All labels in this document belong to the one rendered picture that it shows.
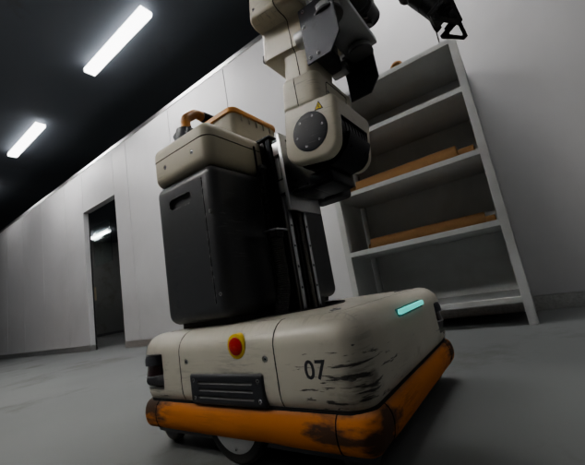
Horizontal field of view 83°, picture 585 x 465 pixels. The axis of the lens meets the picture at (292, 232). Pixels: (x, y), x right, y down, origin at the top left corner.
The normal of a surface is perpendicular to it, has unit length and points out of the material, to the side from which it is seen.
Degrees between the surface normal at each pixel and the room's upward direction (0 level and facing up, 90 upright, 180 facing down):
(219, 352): 90
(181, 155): 90
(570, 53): 90
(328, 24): 90
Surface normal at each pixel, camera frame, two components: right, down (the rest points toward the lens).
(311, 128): -0.58, -0.05
